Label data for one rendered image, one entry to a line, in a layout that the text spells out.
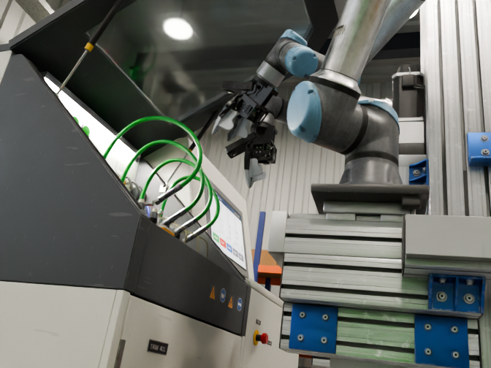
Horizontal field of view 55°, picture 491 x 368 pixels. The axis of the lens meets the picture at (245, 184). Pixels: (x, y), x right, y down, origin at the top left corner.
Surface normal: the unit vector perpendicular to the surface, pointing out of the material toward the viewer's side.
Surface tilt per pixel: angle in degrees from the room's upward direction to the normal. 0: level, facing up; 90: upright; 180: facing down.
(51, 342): 90
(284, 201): 90
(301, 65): 134
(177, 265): 90
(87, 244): 90
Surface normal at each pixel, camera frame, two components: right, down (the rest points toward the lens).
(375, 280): -0.26, -0.40
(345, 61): -0.15, 0.09
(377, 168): -0.03, -0.65
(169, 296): 0.93, -0.02
